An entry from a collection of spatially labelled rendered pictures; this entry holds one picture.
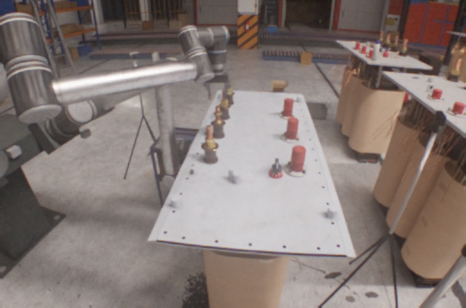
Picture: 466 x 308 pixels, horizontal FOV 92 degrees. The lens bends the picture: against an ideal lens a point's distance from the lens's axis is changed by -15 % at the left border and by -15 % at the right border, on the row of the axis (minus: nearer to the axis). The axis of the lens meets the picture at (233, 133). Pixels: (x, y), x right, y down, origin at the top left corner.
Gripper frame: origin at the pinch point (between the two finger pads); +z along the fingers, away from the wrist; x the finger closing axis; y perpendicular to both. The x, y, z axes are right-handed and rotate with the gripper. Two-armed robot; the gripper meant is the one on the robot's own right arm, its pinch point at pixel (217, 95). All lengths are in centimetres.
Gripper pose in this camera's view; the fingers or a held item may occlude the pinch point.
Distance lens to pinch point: 154.2
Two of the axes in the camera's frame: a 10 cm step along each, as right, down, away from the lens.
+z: 0.0, 8.8, 4.8
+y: -0.5, 4.8, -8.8
